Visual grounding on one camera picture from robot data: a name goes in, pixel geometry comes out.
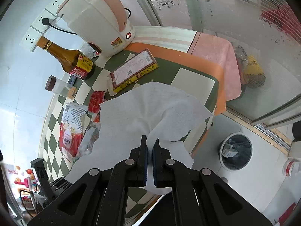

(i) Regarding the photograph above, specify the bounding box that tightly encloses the red padded jacket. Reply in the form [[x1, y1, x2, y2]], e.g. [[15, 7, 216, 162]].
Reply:
[[260, 7, 301, 36]]

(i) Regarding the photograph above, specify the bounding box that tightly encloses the red white plastic food bag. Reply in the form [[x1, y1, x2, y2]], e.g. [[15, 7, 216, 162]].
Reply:
[[59, 102, 88, 163]]

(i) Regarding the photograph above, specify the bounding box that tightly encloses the frosted glass sliding door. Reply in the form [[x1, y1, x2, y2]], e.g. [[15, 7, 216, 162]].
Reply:
[[132, 0, 301, 128]]

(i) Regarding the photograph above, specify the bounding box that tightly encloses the black kettle power cable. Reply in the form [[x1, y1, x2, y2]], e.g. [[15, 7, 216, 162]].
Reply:
[[42, 8, 131, 35]]

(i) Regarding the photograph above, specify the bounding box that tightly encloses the pink white electric kettle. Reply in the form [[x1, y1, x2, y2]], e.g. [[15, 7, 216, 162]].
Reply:
[[56, 0, 136, 57]]

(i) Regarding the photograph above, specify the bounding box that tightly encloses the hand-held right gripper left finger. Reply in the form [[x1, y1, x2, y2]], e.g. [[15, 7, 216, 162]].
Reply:
[[27, 135, 149, 226]]

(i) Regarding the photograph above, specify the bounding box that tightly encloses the colourful cartoon wall decoration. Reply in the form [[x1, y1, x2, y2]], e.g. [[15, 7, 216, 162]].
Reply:
[[7, 165, 39, 217]]

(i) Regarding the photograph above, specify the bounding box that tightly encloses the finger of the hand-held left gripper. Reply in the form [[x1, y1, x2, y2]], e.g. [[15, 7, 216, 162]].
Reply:
[[30, 159, 55, 202], [50, 177, 72, 191]]

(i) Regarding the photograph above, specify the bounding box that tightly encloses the small red wrapper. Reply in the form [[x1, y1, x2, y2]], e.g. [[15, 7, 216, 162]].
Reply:
[[87, 91, 105, 115]]

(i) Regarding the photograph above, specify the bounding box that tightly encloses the clear plastic wrapper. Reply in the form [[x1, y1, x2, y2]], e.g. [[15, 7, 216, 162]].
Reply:
[[75, 113, 101, 158]]

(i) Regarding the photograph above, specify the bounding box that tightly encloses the white wall socket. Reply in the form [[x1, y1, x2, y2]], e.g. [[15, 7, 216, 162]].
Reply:
[[20, 26, 43, 52], [32, 8, 58, 34], [49, 0, 66, 17]]

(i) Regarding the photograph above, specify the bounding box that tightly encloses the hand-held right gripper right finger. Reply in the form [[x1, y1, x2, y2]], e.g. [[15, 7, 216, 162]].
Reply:
[[152, 138, 273, 226]]

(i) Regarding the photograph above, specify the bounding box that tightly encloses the clear water bottle red label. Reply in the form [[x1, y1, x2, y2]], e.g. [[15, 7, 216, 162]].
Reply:
[[282, 159, 301, 177]]

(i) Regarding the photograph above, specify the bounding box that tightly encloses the white trash bin black liner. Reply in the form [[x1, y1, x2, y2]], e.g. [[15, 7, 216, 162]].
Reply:
[[219, 132, 253, 170]]

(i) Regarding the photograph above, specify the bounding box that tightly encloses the green white checkered tablecloth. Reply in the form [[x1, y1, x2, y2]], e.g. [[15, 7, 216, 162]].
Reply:
[[42, 26, 226, 219]]

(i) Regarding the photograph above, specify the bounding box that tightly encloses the clear plastic bag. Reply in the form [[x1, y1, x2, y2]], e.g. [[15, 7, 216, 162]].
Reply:
[[234, 46, 247, 62]]

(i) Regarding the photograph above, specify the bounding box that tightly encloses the red printed cloth bag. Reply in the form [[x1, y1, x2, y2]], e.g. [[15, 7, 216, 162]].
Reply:
[[279, 202, 297, 224]]

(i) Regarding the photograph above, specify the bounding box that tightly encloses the white paper towel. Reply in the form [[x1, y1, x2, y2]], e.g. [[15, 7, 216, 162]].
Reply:
[[63, 82, 215, 196]]

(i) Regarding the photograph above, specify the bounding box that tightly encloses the pink towel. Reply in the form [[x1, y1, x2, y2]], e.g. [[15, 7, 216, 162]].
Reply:
[[188, 32, 242, 99]]

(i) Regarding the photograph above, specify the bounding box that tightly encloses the yellow bag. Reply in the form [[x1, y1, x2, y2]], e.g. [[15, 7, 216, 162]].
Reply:
[[243, 55, 266, 87]]

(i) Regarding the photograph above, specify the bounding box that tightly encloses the brown sauce bottle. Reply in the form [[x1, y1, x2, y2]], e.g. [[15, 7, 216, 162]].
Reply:
[[36, 36, 96, 80]]

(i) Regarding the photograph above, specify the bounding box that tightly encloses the red carton yellow edge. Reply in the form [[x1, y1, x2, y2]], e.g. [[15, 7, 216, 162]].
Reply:
[[109, 49, 158, 93]]

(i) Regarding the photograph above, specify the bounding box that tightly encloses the small white box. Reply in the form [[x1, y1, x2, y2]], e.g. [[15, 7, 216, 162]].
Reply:
[[222, 143, 234, 158]]

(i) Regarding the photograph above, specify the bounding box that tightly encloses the clear spice jar brown lid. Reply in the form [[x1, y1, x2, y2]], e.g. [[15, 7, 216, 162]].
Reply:
[[45, 75, 78, 98]]

